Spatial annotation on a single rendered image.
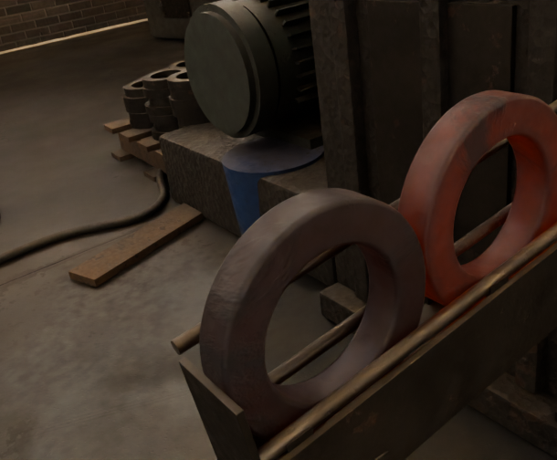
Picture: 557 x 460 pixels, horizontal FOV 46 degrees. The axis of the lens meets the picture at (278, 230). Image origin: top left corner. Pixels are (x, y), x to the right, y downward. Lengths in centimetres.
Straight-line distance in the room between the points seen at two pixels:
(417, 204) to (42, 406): 119
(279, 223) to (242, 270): 4
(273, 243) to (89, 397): 116
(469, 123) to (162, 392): 109
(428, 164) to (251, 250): 16
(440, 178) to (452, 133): 4
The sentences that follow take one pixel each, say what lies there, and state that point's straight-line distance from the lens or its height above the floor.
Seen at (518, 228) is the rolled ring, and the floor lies 62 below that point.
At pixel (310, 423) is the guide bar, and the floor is 59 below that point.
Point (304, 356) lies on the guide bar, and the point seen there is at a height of 59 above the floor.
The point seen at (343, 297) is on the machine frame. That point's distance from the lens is 153.
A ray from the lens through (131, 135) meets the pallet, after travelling 272.
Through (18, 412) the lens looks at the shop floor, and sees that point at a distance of 157.
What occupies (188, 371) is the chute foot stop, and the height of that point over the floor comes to 63.
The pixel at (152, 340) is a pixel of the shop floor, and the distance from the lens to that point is 164.
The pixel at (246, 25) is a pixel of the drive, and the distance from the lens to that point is 180.
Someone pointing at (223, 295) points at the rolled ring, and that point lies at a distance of 41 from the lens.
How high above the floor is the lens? 91
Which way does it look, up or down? 26 degrees down
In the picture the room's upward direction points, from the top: 8 degrees counter-clockwise
